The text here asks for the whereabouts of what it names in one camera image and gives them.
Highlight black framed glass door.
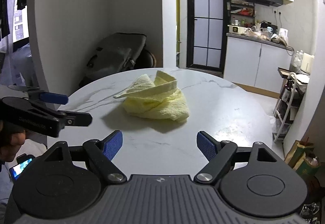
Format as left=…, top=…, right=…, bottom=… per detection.
left=186, top=0, right=229, bottom=72

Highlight clear plastic bottles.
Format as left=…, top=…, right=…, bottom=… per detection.
left=293, top=50, right=304, bottom=72

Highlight yellow towel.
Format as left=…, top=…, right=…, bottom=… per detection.
left=113, top=70, right=191, bottom=123

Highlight dark chair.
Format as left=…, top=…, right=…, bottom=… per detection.
left=137, top=49, right=156, bottom=70

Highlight wooden tray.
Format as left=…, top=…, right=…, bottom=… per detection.
left=277, top=67, right=296, bottom=78

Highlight window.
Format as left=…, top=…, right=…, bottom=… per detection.
left=7, top=0, right=28, bottom=42

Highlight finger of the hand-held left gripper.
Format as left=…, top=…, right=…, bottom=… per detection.
left=8, top=84, right=69, bottom=106
left=56, top=111, right=93, bottom=127

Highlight black spice rack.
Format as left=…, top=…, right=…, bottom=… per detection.
left=230, top=0, right=256, bottom=27

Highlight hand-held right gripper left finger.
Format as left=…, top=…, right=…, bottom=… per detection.
left=44, top=130, right=127, bottom=185

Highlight person's left hand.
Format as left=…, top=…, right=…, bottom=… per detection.
left=0, top=129, right=26, bottom=163

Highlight pile of plastic food bags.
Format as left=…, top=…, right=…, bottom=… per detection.
left=242, top=26, right=289, bottom=46

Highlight green paper bag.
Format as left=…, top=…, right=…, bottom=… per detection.
left=284, top=139, right=321, bottom=177

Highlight white storage trolley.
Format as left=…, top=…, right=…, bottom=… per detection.
left=273, top=72, right=311, bottom=143

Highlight smartphone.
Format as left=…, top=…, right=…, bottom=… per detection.
left=9, top=154, right=36, bottom=181

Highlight white base cabinet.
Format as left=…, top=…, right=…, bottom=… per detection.
left=223, top=33, right=293, bottom=99

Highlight sneakers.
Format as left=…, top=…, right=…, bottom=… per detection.
left=301, top=202, right=321, bottom=222

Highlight cream kitchen appliance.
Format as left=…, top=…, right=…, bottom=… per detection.
left=302, top=52, right=315, bottom=73

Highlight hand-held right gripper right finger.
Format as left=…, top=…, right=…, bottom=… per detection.
left=193, top=131, right=280, bottom=185

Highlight dark wine bottle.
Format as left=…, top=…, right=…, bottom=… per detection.
left=282, top=79, right=293, bottom=101

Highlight yellow pipe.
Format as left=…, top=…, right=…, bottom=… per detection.
left=175, top=0, right=180, bottom=68

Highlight grey backpack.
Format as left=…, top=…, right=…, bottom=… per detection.
left=85, top=33, right=147, bottom=83

